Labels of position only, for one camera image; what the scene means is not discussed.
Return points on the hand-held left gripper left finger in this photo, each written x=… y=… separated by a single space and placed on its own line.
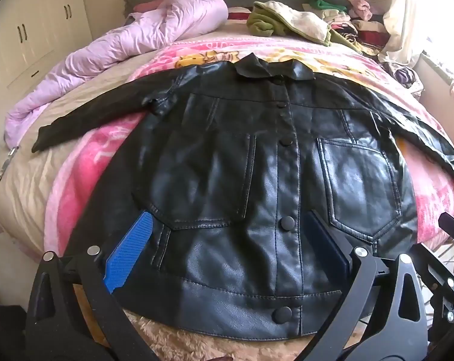
x=131 y=246

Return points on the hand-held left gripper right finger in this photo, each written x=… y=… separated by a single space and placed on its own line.
x=334 y=246

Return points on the black leather jacket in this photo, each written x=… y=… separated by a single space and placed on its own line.
x=257 y=165

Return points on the pile of folded clothes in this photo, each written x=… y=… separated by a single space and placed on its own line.
x=349 y=18

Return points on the pink printed blanket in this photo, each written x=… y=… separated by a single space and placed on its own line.
x=99 y=165

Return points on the fluffy tan blanket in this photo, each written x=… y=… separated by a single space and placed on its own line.
x=174 y=342

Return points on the beige bed sheet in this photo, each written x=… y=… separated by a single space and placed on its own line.
x=20 y=191

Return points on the silver zipper strip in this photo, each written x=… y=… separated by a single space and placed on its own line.
x=7 y=161

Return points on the dark patterned cloth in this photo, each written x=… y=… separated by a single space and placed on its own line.
x=404 y=75

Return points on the lilac duvet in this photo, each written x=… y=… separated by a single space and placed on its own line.
x=129 y=41

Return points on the cream curtain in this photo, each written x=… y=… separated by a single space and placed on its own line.
x=411 y=15

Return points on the green and cream garment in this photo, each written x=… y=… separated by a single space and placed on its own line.
x=287 y=20

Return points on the cream wardrobe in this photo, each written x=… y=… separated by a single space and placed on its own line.
x=27 y=34

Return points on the pink pillow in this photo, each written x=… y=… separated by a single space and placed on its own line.
x=148 y=6

